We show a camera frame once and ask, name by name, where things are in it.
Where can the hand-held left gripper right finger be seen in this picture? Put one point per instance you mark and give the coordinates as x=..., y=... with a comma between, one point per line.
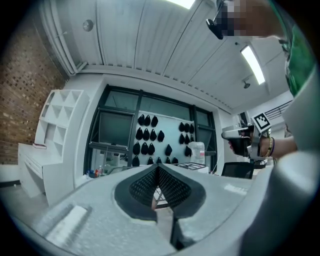
x=220, y=207

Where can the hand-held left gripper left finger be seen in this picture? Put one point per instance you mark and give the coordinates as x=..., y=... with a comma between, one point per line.
x=100, y=212

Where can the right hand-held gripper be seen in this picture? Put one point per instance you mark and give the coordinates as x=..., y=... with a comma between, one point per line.
x=243, y=146

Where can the person's right forearm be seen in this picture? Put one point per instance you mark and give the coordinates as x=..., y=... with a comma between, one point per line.
x=285, y=147

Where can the person's right hand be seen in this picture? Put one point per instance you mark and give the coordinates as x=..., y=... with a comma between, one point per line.
x=231, y=147

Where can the black mesh office chair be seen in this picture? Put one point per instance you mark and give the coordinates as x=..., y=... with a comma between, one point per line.
x=237, y=170

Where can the large clear water jug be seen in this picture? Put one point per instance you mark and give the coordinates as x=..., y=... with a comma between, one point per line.
x=197, y=152

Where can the grey ceiling spotlight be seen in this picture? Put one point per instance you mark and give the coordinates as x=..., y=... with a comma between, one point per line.
x=247, y=85

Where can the white shelf cabinet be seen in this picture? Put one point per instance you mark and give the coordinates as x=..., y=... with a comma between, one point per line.
x=57, y=165

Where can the rectangular ceiling light panel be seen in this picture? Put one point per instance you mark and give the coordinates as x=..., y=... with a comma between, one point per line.
x=185, y=3
x=252, y=63

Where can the group of black pouches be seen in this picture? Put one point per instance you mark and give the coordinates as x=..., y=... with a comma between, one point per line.
x=146, y=135

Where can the red book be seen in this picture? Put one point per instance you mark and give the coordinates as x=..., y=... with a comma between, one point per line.
x=40, y=146

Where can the person's green purple jersey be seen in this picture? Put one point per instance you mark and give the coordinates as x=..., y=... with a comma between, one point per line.
x=300, y=62

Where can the round smoke detector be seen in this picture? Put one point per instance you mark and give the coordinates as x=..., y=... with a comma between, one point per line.
x=88, y=25

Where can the pale wall board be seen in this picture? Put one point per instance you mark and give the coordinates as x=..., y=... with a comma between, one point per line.
x=170, y=130

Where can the black window frame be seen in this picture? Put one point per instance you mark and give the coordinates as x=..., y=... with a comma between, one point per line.
x=140, y=100

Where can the black head camera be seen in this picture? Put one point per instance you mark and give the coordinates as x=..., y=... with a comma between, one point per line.
x=215, y=27

